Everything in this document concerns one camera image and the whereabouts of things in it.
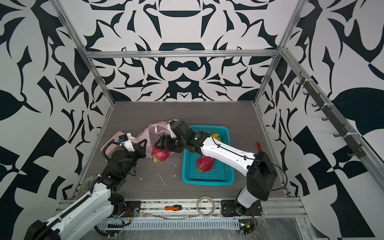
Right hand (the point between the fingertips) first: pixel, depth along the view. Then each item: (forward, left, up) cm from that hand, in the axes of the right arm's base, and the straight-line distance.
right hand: (159, 146), depth 72 cm
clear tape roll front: (-26, -23, -20) cm, 40 cm away
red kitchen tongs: (+9, -56, -21) cm, 61 cm away
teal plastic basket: (-6, -31, -22) cm, 38 cm away
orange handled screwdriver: (-23, -6, -20) cm, 31 cm away
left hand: (+6, +8, -2) cm, 11 cm away
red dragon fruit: (-3, -22, -14) cm, 26 cm away
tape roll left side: (-10, +41, -18) cm, 46 cm away
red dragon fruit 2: (-5, -1, +1) cm, 5 cm away
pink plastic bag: (+10, +6, -3) cm, 12 cm away
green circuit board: (-30, -40, -23) cm, 55 cm away
